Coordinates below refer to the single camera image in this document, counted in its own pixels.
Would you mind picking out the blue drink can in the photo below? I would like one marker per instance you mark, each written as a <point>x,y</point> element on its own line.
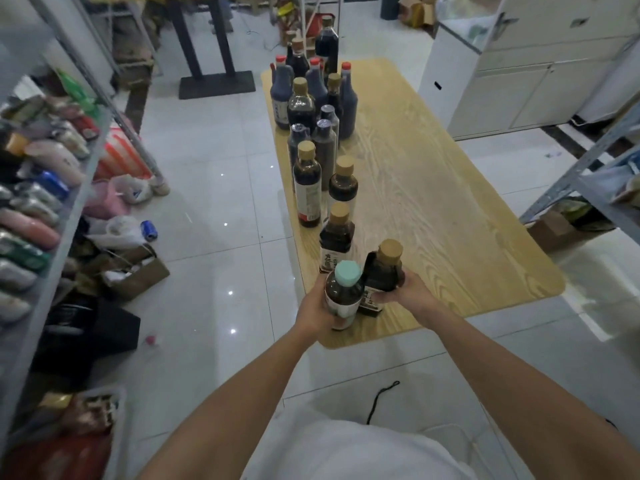
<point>149,230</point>

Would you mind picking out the clear plastic bin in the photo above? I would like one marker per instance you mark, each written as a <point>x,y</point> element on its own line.
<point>75,434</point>

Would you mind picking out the person's right thumb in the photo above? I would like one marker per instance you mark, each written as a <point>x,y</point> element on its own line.
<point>387,296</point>

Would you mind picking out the person's white shirt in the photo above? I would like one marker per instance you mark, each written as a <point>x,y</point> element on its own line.
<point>350,454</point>

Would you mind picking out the brown cardboard boxes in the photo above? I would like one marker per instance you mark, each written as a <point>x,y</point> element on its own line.
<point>417,9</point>

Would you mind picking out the green packet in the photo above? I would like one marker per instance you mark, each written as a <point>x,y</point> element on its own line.
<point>80,92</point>

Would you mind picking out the grey metal shelf rack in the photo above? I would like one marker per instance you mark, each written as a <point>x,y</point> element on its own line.
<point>65,229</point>
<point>585,169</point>

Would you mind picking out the person's right hand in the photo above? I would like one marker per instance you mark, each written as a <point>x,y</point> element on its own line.
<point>415,299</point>

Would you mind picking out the person's left thumb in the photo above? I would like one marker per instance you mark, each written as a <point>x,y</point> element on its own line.
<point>342,323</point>

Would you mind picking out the flat cardboard box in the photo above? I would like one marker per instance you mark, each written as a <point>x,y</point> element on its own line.
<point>552,232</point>

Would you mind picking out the small white plastic bag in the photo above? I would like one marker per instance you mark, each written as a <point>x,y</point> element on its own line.
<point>134,188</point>

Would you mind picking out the person's left forearm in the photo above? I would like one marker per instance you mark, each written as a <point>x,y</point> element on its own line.
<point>235,409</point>

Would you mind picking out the dark waste bin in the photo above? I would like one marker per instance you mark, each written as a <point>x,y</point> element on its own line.
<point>391,5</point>

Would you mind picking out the black box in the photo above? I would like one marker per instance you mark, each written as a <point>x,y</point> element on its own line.
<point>95,329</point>

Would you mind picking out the red striped bag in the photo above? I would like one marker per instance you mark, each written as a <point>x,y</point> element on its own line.
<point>120,154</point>

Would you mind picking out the person's left hand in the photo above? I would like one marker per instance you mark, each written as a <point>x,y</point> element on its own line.
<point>310,314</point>

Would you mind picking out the teal cap sauce bottle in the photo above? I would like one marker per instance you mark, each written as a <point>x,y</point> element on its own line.
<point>344,294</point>

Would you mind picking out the pink bag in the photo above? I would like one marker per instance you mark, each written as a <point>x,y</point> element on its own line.
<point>102,202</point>

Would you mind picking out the white cabinet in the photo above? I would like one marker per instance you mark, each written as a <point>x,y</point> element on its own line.
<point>520,89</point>

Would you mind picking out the person's right forearm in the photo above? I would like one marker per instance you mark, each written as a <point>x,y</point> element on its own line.
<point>510,384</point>

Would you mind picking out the row of dark sauce bottles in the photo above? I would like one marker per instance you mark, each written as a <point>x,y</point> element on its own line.
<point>307,184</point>

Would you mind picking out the tan cap sauce bottle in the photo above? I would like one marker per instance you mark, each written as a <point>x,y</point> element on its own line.
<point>382,274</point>

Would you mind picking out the black pedestal table base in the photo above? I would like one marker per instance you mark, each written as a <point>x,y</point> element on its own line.
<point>215,79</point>

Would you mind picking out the open cardboard box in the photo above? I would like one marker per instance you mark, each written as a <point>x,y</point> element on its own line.
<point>142,274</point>

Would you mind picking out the row of assorted snack packets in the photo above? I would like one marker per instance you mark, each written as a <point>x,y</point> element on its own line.
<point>45,194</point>

